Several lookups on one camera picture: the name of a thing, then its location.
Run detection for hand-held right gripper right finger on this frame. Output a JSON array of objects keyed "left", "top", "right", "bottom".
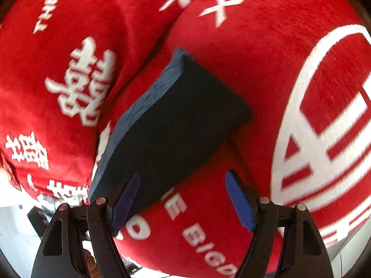
[{"left": 225, "top": 170, "right": 327, "bottom": 278}]

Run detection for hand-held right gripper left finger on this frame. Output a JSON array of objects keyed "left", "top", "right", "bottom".
[{"left": 30, "top": 171, "right": 141, "bottom": 278}]

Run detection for black pants with grey lining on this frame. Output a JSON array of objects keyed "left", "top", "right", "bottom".
[{"left": 89, "top": 46, "right": 253, "bottom": 236}]

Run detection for red printed blanket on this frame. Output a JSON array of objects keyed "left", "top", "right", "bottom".
[{"left": 0, "top": 0, "right": 371, "bottom": 278}]

